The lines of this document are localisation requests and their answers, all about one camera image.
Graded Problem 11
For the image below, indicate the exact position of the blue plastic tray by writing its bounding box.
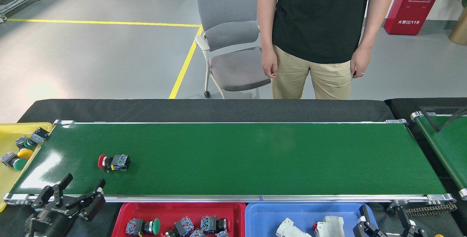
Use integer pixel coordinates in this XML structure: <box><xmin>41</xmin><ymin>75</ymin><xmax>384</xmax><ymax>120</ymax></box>
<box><xmin>244</xmin><ymin>202</ymin><xmax>378</xmax><ymax>237</ymax></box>

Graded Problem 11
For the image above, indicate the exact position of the white circuit breaker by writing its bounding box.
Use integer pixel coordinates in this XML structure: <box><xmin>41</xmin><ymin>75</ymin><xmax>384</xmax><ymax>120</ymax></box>
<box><xmin>275</xmin><ymin>218</ymin><xmax>311</xmax><ymax>237</ymax></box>
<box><xmin>311</xmin><ymin>215</ymin><xmax>346</xmax><ymax>237</ymax></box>

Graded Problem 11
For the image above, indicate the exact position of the person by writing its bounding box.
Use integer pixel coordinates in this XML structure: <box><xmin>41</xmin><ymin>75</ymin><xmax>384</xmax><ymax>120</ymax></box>
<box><xmin>257</xmin><ymin>0</ymin><xmax>398</xmax><ymax>101</ymax></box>

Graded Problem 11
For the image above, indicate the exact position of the black drive chain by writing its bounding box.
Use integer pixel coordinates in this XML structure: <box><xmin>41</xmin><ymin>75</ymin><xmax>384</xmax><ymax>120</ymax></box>
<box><xmin>396</xmin><ymin>201</ymin><xmax>457</xmax><ymax>217</ymax></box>

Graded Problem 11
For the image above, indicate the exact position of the black guide frame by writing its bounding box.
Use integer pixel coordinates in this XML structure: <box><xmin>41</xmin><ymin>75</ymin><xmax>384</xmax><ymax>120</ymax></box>
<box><xmin>419</xmin><ymin>106</ymin><xmax>467</xmax><ymax>133</ymax></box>

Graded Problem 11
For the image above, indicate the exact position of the person's right hand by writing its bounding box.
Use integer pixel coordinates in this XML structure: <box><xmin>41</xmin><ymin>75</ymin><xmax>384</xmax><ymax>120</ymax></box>
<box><xmin>261</xmin><ymin>44</ymin><xmax>278</xmax><ymax>78</ymax></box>

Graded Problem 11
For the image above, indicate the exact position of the red plastic tray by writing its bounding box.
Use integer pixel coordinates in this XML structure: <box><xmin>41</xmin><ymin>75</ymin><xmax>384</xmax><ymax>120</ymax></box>
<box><xmin>111</xmin><ymin>202</ymin><xmax>247</xmax><ymax>237</ymax></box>

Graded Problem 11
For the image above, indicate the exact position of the green conveyor belt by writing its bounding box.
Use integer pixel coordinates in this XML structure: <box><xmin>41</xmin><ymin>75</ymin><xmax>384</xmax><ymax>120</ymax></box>
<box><xmin>410</xmin><ymin>111</ymin><xmax>467</xmax><ymax>200</ymax></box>
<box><xmin>3</xmin><ymin>119</ymin><xmax>456</xmax><ymax>205</ymax></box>

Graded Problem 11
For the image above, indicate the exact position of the grey office chair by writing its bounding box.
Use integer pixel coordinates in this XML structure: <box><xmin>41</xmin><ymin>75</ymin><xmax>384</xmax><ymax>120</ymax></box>
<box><xmin>194</xmin><ymin>0</ymin><xmax>273</xmax><ymax>100</ymax></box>

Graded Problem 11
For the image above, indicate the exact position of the red fire extinguisher cabinet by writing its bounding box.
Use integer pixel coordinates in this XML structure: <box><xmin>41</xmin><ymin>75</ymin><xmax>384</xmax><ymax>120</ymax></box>
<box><xmin>383</xmin><ymin>0</ymin><xmax>445</xmax><ymax>36</ymax></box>

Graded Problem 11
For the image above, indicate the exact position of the potted plant in gold pot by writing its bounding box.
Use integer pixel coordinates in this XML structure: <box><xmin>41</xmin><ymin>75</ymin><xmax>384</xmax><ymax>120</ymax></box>
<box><xmin>449</xmin><ymin>0</ymin><xmax>467</xmax><ymax>46</ymax></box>

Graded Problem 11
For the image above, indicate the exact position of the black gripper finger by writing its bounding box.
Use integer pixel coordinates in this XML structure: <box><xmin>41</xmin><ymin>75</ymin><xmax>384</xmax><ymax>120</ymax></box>
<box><xmin>352</xmin><ymin>205</ymin><xmax>387</xmax><ymax>237</ymax></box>
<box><xmin>396</xmin><ymin>208</ymin><xmax>427</xmax><ymax>237</ymax></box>

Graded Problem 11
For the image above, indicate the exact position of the yellow plastic tray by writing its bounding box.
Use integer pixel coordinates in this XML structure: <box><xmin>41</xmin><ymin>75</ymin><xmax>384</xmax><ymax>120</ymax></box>
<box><xmin>0</xmin><ymin>122</ymin><xmax>54</xmax><ymax>212</ymax></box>

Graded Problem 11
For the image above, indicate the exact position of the person's left hand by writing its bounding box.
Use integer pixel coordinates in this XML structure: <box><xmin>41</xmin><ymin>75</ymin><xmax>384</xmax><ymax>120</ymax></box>
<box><xmin>350</xmin><ymin>46</ymin><xmax>372</xmax><ymax>79</ymax></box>

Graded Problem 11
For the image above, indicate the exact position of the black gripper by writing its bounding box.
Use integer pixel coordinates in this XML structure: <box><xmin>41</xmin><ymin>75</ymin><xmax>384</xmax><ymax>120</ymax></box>
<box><xmin>24</xmin><ymin>173</ymin><xmax>107</xmax><ymax>237</ymax></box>

